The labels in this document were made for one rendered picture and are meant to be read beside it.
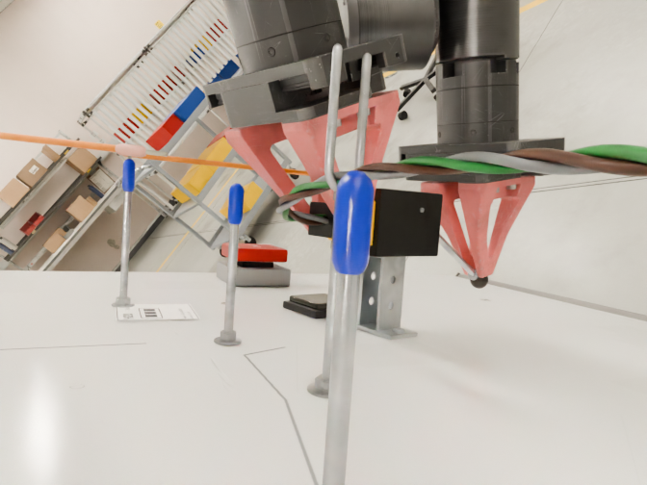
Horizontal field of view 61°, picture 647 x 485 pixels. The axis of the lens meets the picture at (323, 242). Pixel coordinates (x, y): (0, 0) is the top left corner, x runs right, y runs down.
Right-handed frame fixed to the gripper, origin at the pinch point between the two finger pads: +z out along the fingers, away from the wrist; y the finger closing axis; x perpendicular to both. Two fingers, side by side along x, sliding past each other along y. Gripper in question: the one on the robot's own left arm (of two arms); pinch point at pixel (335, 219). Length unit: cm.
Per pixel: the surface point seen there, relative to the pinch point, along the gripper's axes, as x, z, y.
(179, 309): -7.1, 4.4, -9.9
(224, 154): 191, 46, -352
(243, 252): 2.7, 5.4, -17.2
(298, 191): -5.3, -3.8, 4.6
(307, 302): 0.0, 6.6, -5.3
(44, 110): 197, -25, -800
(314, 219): -1.8, -0.7, 0.4
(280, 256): 5.7, 7.0, -16.2
